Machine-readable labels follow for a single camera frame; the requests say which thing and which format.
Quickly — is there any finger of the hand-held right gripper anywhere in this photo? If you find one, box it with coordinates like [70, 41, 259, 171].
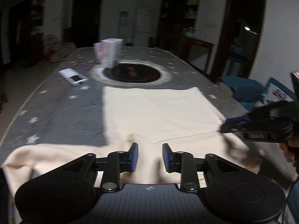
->
[219, 122, 246, 135]
[224, 115, 251, 124]

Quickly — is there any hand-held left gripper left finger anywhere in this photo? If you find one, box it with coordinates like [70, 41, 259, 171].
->
[63, 142, 140, 193]

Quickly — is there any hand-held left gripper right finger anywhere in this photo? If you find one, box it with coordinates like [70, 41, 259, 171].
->
[162, 143, 236, 191]

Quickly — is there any cream sweatshirt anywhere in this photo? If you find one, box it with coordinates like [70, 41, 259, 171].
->
[4, 87, 267, 206]

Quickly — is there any person's right hand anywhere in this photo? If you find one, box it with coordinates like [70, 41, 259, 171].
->
[279, 137, 299, 164]

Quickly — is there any blue printed cushion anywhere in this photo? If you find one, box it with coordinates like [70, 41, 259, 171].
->
[255, 77, 296, 109]

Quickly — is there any dark blue cushion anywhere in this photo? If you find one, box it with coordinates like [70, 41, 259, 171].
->
[218, 76, 264, 105]

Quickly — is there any round black induction cooktop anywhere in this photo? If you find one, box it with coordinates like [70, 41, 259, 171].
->
[91, 61, 173, 85]

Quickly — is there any wooden side table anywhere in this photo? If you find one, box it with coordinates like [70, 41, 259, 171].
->
[179, 36, 215, 75]

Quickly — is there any grey star-print tablecloth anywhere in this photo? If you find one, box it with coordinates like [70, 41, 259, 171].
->
[0, 47, 297, 187]

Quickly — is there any white remote control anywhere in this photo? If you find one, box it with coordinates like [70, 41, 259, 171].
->
[58, 68, 88, 87]

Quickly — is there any white tissue pack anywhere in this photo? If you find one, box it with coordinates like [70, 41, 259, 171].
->
[93, 38, 124, 69]

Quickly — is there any white water dispenser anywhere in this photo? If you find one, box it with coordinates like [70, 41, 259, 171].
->
[118, 26, 129, 46]

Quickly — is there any dark wooden bookcase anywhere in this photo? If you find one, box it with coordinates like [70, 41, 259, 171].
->
[157, 0, 202, 49]

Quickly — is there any white refrigerator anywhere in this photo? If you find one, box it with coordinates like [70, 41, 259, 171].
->
[135, 9, 153, 47]

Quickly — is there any blue water bottle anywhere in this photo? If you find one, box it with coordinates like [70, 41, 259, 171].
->
[119, 11, 129, 26]

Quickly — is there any dark wooden door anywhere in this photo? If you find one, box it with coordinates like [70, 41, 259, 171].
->
[73, 0, 104, 48]

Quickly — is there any dark wooden shelf unit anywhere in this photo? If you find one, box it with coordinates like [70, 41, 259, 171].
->
[23, 0, 46, 59]

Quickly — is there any dark wooden doorway frame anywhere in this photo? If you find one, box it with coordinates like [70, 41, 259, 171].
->
[211, 0, 267, 83]

